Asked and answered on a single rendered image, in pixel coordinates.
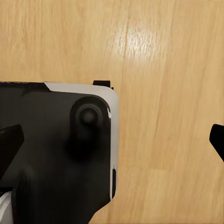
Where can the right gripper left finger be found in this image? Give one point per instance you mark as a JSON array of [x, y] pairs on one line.
[[11, 140]]

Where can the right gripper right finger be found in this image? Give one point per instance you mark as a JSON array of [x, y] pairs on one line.
[[217, 139]]

